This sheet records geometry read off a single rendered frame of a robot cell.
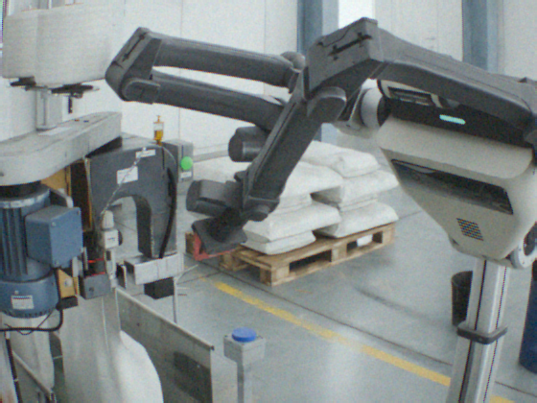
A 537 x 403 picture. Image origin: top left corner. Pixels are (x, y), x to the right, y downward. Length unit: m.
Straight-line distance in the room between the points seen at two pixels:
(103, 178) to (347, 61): 0.82
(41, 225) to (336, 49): 0.62
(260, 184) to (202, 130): 5.65
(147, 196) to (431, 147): 0.67
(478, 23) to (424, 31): 1.11
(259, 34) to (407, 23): 2.38
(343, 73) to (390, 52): 0.07
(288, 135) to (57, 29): 0.50
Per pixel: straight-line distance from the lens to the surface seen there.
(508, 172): 1.34
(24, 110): 5.92
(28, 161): 1.32
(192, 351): 2.17
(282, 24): 7.42
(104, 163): 1.65
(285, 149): 1.17
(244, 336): 1.88
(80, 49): 1.36
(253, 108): 1.47
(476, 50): 10.07
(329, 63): 0.99
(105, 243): 1.63
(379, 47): 0.97
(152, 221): 1.76
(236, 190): 1.36
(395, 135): 1.52
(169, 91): 1.36
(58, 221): 1.32
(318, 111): 1.02
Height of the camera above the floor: 1.68
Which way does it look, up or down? 16 degrees down
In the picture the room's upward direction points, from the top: 1 degrees clockwise
